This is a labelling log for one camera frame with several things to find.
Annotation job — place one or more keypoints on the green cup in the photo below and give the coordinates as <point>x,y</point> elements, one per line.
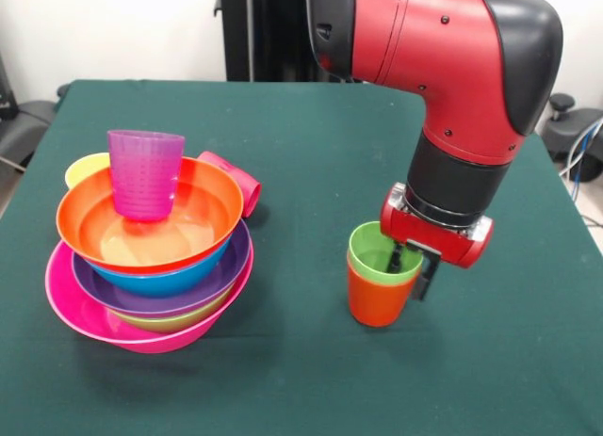
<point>369,252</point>

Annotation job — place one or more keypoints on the orange bowl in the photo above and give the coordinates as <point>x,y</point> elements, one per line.
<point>207,210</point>

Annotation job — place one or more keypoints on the dark green tablecloth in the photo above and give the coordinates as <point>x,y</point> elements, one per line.
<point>494,360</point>

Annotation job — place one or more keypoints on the blue bowl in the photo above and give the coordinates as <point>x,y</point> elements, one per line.
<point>165,283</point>

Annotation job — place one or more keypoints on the black equipment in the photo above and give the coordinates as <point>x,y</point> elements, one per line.
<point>33,116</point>

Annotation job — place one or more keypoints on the green bowl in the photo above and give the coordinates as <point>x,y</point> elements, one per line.
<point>165,323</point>

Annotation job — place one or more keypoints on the yellow cup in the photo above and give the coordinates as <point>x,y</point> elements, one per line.
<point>82,170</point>

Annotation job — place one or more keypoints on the pink bowl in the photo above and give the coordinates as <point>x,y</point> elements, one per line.
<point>70,299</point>

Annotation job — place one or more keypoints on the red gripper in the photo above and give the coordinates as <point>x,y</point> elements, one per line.
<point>438,240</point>

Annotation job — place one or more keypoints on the purple bowl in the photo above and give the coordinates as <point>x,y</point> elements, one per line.
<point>235,262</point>

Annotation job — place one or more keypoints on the orange cup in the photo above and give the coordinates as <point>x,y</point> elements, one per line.
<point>377,301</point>

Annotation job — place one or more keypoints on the purple cup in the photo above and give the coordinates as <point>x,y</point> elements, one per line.
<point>143,177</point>

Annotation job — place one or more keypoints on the red cup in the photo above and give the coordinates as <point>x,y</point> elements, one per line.
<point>249,191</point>

